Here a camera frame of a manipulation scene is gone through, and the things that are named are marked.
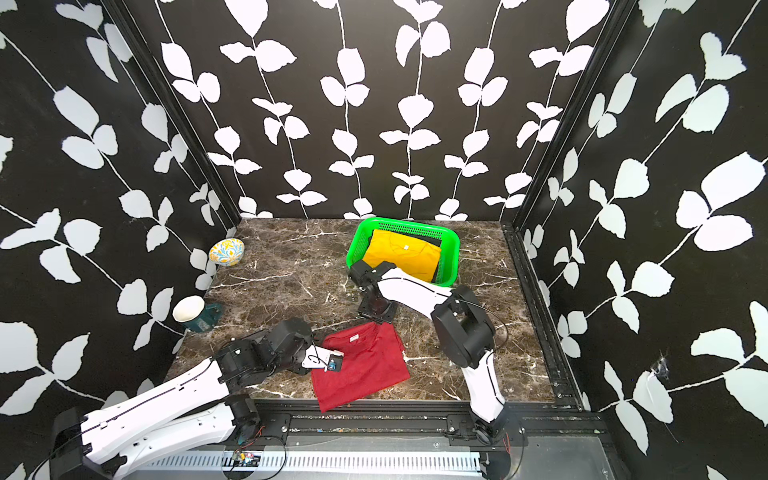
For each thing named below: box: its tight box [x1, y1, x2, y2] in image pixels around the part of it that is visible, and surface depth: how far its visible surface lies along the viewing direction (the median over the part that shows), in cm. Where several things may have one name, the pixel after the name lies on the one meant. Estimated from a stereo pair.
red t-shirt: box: [311, 322, 410, 413], surface depth 83 cm
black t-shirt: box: [404, 232, 442, 247], surface depth 112 cm
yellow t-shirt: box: [363, 229, 441, 282], surface depth 110 cm
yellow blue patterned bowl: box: [209, 238, 245, 266], surface depth 110 cm
